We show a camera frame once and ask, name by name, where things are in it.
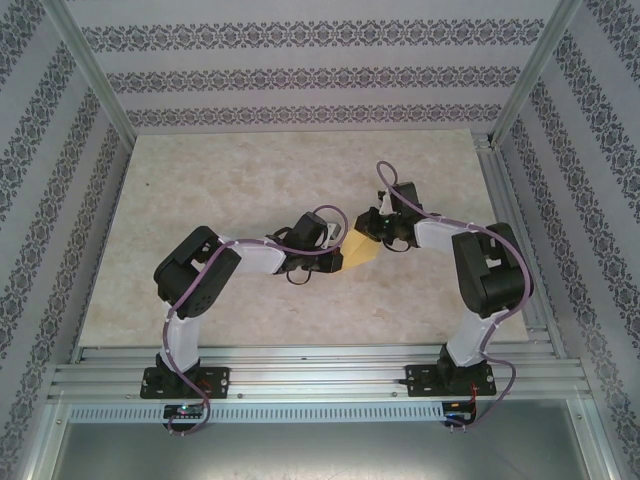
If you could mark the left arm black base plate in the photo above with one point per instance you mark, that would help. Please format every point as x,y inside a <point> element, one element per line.
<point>220,382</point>

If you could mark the yellow paper sheet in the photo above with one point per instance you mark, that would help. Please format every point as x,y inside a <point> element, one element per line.
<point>362,252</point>

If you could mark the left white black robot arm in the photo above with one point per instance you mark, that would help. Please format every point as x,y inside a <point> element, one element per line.
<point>182,345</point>

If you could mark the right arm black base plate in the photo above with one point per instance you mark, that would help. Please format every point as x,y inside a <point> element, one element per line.
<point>417,380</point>

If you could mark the grey sheet metal panel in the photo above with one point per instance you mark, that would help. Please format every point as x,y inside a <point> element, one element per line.
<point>320,450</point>

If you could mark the aluminium side rail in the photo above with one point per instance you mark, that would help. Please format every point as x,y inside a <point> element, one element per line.
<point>502,200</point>

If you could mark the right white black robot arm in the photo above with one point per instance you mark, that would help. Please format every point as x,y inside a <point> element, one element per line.
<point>470,345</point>

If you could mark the aluminium frame post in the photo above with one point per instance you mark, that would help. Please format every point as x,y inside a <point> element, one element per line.
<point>535,70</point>
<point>91,70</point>

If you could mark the aluminium mounting rail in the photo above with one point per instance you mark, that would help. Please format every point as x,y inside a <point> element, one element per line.
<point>320,375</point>

